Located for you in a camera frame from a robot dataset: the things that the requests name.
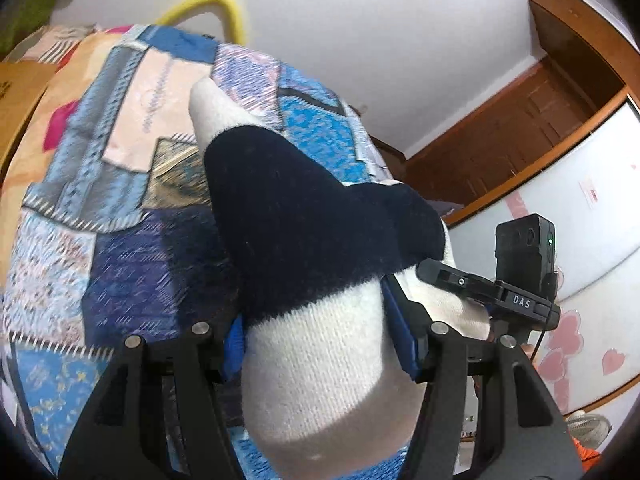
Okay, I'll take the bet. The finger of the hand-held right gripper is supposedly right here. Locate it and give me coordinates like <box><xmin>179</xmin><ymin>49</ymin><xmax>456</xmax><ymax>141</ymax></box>
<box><xmin>416</xmin><ymin>258</ymin><xmax>502</xmax><ymax>307</ymax></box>

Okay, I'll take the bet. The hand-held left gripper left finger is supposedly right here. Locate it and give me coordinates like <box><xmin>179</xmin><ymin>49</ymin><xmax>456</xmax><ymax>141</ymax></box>
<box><xmin>57</xmin><ymin>312</ymin><xmax>246</xmax><ymax>480</ymax></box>

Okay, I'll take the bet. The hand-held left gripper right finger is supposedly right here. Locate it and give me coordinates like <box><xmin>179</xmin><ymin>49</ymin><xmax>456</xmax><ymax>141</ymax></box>
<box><xmin>381</xmin><ymin>275</ymin><xmax>586</xmax><ymax>480</ymax></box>

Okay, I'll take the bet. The white navy striped cat sweater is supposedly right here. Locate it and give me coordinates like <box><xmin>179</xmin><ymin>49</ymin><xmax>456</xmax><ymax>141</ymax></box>
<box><xmin>189</xmin><ymin>77</ymin><xmax>493</xmax><ymax>480</ymax></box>

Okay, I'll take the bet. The grey checked bed sheet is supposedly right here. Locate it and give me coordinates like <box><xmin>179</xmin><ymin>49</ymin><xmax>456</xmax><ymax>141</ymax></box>
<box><xmin>427</xmin><ymin>199</ymin><xmax>468</xmax><ymax>218</ymax></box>

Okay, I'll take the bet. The white red label sticker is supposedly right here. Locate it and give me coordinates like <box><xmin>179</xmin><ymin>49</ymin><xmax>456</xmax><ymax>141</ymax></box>
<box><xmin>580</xmin><ymin>177</ymin><xmax>601</xmax><ymax>210</ymax></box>

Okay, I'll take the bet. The brown wooden door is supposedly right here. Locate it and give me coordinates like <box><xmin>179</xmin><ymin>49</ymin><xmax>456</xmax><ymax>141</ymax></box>
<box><xmin>405</xmin><ymin>57</ymin><xmax>628</xmax><ymax>226</ymax></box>

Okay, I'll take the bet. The blue patchwork blanket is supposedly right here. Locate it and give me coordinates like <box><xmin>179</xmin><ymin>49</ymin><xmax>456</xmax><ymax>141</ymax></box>
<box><xmin>0</xmin><ymin>25</ymin><xmax>396</xmax><ymax>480</ymax></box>

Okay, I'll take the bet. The white fan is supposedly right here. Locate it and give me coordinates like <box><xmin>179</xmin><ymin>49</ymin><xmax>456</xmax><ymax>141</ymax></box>
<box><xmin>565</xmin><ymin>410</ymin><xmax>612</xmax><ymax>451</ymax></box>

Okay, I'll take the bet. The wooden overhead cabinet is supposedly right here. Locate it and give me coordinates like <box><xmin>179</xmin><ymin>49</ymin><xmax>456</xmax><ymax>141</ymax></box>
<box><xmin>529</xmin><ymin>0</ymin><xmax>640</xmax><ymax>106</ymax></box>

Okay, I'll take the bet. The peach floral bed sheet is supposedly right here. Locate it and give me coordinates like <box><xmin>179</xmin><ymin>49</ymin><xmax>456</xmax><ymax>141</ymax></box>
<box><xmin>0</xmin><ymin>32</ymin><xmax>121</xmax><ymax>196</ymax></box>

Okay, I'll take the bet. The wooden lap desk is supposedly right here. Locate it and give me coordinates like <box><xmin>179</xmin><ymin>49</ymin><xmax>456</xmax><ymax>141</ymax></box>
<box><xmin>0</xmin><ymin>60</ymin><xmax>58</xmax><ymax>171</ymax></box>

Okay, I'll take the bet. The yellow foam tube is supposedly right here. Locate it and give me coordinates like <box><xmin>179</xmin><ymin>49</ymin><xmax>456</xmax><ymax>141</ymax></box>
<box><xmin>155</xmin><ymin>0</ymin><xmax>249</xmax><ymax>43</ymax></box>

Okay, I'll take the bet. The striped cloth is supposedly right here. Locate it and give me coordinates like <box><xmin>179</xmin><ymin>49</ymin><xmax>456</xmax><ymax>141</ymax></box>
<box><xmin>10</xmin><ymin>24</ymin><xmax>101</xmax><ymax>63</ymax></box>

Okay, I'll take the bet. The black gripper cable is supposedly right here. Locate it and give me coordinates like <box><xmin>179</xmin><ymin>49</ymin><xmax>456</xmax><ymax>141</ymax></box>
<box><xmin>529</xmin><ymin>327</ymin><xmax>550</xmax><ymax>363</ymax></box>

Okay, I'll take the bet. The dark wooden bed frame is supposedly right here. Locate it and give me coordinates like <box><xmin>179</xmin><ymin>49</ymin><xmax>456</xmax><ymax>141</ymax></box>
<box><xmin>372</xmin><ymin>137</ymin><xmax>408</xmax><ymax>183</ymax></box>

